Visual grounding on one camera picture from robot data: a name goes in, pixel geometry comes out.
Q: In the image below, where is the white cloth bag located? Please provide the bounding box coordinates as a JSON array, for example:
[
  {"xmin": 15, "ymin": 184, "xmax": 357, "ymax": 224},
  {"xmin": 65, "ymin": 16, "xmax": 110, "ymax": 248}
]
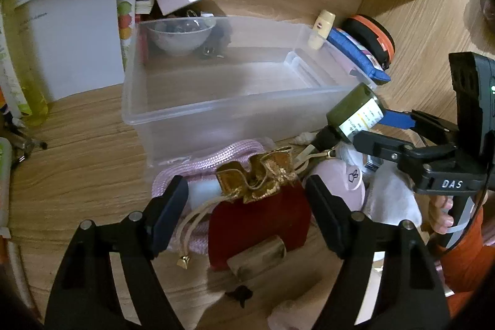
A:
[{"xmin": 364, "ymin": 167, "xmax": 422, "ymax": 227}]

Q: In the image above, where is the green glass bottle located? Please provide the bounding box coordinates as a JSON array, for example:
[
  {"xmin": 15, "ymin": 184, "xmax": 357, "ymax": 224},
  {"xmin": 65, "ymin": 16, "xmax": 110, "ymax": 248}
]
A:
[{"xmin": 314, "ymin": 83, "xmax": 387, "ymax": 156}]

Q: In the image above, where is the person's right hand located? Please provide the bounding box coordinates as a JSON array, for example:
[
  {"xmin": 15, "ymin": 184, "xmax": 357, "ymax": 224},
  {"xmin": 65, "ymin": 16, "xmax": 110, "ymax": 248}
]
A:
[{"xmin": 428, "ymin": 194, "xmax": 455, "ymax": 237}]

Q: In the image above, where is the fruit print booklet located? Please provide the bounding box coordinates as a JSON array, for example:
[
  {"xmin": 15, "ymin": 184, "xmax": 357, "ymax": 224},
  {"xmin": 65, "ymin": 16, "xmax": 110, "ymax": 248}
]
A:
[{"xmin": 117, "ymin": 0, "xmax": 140, "ymax": 71}]

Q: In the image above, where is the small seashell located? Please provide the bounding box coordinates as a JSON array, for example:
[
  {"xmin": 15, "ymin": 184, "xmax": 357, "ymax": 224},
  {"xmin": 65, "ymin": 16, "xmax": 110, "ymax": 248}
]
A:
[{"xmin": 292, "ymin": 132, "xmax": 316, "ymax": 146}]

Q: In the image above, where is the blue pouch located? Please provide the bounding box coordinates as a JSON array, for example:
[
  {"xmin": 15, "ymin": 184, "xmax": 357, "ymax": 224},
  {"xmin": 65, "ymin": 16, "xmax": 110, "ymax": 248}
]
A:
[{"xmin": 328, "ymin": 28, "xmax": 391, "ymax": 84}]

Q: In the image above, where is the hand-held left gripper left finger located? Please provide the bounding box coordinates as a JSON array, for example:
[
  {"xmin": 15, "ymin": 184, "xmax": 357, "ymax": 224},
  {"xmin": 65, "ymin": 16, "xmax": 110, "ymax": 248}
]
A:
[{"xmin": 44, "ymin": 175, "xmax": 190, "ymax": 330}]

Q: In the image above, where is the clear plastic storage box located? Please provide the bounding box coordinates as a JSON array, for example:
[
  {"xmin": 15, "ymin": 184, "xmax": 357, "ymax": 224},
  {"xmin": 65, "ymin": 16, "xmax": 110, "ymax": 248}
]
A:
[{"xmin": 122, "ymin": 16, "xmax": 377, "ymax": 168}]

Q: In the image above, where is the red velvet pouch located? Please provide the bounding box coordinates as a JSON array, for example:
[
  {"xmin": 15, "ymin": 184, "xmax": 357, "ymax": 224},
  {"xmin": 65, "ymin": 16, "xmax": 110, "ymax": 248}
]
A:
[{"xmin": 209, "ymin": 146, "xmax": 312, "ymax": 271}]

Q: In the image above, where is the person's right forearm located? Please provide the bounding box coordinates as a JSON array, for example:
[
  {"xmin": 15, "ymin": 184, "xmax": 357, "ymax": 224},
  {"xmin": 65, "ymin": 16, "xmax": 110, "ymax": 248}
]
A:
[{"xmin": 437, "ymin": 204, "xmax": 495, "ymax": 311}]

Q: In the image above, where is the small black clip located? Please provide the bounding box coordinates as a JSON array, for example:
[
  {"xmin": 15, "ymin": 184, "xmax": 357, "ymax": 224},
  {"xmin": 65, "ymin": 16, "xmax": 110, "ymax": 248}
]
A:
[{"xmin": 225, "ymin": 285, "xmax": 253, "ymax": 307}]

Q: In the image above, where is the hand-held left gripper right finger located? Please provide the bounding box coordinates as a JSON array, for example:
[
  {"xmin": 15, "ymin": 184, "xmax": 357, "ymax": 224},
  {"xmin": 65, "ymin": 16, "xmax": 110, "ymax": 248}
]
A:
[{"xmin": 305, "ymin": 174, "xmax": 451, "ymax": 330}]

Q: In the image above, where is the orange black round case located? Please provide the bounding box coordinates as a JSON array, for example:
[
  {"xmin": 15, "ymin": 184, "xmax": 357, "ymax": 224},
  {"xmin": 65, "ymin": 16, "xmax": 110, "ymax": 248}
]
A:
[{"xmin": 342, "ymin": 15, "xmax": 396, "ymax": 70}]

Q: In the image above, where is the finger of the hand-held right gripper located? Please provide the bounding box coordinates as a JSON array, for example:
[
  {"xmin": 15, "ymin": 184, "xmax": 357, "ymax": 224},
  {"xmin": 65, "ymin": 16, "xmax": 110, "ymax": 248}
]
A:
[
  {"xmin": 353, "ymin": 130, "xmax": 459, "ymax": 180},
  {"xmin": 381, "ymin": 109, "xmax": 461, "ymax": 140}
]

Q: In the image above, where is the pink braided rope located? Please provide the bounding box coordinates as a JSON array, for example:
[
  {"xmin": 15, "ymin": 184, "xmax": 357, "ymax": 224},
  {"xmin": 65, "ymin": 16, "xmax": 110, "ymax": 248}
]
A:
[{"xmin": 152, "ymin": 139, "xmax": 268, "ymax": 257}]

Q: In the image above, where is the yellow-green spray bottle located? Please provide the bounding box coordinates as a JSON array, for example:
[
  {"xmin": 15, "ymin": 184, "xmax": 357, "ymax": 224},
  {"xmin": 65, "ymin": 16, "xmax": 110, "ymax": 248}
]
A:
[{"xmin": 0, "ymin": 0, "xmax": 50, "ymax": 126}]

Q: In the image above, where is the white bowl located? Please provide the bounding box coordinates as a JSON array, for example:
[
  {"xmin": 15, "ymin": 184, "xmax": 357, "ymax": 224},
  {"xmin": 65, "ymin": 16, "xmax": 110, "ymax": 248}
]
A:
[{"xmin": 149, "ymin": 18, "xmax": 215, "ymax": 56}]

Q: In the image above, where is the pink round compact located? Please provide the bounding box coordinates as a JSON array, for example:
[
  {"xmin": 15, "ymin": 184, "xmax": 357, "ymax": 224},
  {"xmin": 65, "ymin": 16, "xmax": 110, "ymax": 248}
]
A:
[{"xmin": 305, "ymin": 160, "xmax": 366, "ymax": 215}]

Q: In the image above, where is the cream lotion bottle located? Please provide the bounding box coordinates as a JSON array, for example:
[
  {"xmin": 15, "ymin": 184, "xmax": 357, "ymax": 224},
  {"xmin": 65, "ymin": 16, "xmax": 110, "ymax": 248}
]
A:
[{"xmin": 308, "ymin": 10, "xmax": 335, "ymax": 51}]

